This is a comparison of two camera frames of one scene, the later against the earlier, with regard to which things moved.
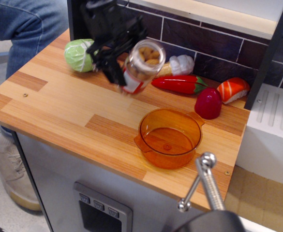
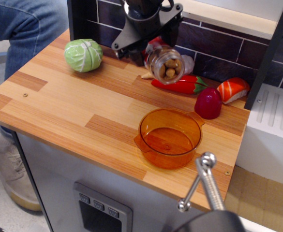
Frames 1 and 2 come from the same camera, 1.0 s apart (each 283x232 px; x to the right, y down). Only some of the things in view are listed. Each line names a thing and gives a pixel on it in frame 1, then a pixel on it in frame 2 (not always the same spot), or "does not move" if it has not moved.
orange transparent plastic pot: (169, 137) does not move
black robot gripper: (113, 34) to (136, 35)
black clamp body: (213, 221) does not move
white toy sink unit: (268, 148) does not move
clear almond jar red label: (145, 57) to (166, 65)
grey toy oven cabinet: (77, 196) does not move
